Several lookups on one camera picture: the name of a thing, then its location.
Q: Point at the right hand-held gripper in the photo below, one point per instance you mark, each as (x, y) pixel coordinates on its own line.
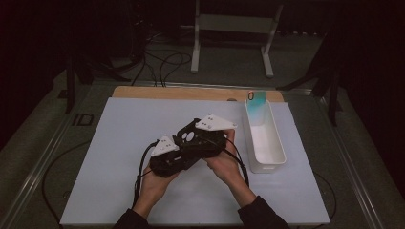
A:
(215, 122)

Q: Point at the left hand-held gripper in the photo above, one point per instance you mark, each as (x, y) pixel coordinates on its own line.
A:
(164, 148)

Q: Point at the white plastic bin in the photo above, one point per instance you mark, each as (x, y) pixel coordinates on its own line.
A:
(270, 149)

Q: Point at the person's left hand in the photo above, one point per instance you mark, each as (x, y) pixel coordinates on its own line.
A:
(153, 191)

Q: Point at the person's right hand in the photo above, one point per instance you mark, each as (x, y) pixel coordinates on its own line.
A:
(227, 168)

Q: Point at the dark round table grommet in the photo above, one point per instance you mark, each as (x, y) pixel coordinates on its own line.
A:
(231, 99)

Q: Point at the white table mat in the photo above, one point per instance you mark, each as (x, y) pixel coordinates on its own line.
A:
(111, 152)

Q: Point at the white metal stand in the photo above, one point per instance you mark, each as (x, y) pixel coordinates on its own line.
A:
(235, 24)

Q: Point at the black tripod stand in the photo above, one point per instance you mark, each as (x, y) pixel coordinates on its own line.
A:
(70, 89)
(332, 95)

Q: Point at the black floor bracket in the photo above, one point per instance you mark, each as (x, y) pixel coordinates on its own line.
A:
(83, 119)

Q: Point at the aluminium frame rail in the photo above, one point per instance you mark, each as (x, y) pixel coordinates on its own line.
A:
(38, 165)
(353, 171)

